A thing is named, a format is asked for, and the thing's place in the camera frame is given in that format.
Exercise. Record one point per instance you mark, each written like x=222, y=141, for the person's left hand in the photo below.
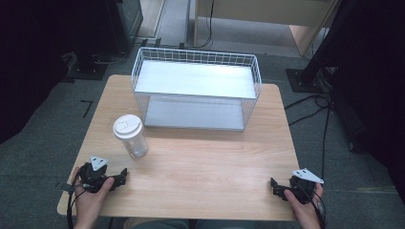
x=90, y=205

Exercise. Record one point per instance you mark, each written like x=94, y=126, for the clear plastic cup white lid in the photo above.
x=128, y=126

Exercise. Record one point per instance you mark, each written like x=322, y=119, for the person's right hand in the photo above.
x=304, y=213

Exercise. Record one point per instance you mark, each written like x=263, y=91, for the black stand base plate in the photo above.
x=87, y=68

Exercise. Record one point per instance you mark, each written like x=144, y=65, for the light wooden desk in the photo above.
x=264, y=12

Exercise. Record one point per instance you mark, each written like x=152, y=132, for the dark curtain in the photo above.
x=375, y=79
x=31, y=57

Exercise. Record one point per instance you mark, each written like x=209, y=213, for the black metal stand with base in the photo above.
x=318, y=57

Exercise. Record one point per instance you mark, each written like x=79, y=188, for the dark cabinet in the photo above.
x=127, y=22

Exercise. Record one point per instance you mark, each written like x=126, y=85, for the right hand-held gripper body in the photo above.
x=302, y=187

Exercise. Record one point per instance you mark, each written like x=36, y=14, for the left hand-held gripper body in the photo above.
x=92, y=178

